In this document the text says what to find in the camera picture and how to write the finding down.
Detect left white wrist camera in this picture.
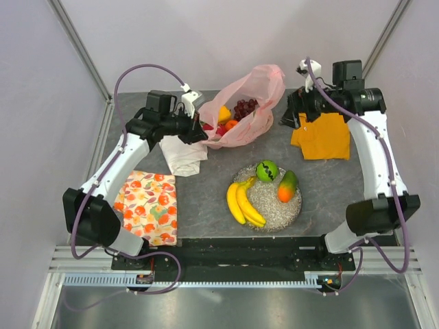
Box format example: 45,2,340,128
181,83,204,119

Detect floral patterned cloth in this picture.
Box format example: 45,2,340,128
113,171,178,247

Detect fake mango fruit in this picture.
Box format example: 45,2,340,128
278,170,298,203

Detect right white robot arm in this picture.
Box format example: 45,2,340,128
281,59,420,270

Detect aluminium frame profile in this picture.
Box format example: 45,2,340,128
48,0,112,102

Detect white folded cloth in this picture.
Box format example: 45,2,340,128
159,136,208,177

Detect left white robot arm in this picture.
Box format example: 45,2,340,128
62,90,208,269

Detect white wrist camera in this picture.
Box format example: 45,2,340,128
181,83,204,119
296,60,322,93

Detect fake yellow pepper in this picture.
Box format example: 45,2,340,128
217,106,231,124

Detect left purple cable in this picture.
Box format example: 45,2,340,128
61,63,189,311

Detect grey slotted cable duct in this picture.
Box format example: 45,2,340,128
63,273,340,289

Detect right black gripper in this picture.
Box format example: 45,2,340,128
278,78,340,130

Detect fake red fruit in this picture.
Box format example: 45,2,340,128
202,123,227,137

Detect fake dark grapes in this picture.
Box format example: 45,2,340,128
233,99,258,121

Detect fake green fruit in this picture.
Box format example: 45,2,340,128
255,160,279,182

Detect speckled glass plate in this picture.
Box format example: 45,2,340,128
230,164,303,232

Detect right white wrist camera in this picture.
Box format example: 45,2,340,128
296,60,322,93

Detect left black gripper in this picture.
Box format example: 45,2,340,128
161,107,208,145

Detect orange folded t-shirt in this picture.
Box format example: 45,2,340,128
291,113,351,160

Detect yellow fake banana bunch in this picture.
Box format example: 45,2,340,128
226,176,266,228

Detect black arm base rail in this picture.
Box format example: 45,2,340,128
110,236,354,275

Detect pink plastic bag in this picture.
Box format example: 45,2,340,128
199,64,285,149

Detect fake orange fruit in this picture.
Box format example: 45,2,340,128
224,120,239,132

